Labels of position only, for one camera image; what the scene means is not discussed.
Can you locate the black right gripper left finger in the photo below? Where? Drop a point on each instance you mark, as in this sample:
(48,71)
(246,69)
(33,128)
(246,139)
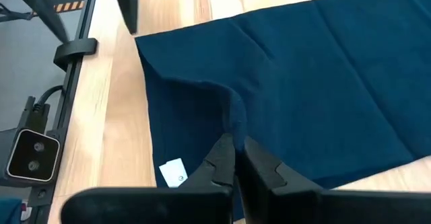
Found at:
(151,205)

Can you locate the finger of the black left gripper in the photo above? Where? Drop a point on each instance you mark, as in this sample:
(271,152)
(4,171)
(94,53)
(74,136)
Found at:
(129,5)

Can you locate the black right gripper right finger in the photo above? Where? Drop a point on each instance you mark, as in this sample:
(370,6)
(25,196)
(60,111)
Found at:
(303,205)

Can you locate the navy blue towel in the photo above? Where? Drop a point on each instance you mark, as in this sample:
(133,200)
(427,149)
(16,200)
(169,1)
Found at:
(303,82)

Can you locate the black orange striped floor mat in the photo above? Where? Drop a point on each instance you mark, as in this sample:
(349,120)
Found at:
(67,6)

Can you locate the black aluminium table frame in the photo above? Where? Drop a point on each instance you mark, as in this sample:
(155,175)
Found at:
(74,52)

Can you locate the black table-level camera box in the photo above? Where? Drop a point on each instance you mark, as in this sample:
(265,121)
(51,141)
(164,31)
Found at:
(32,156)

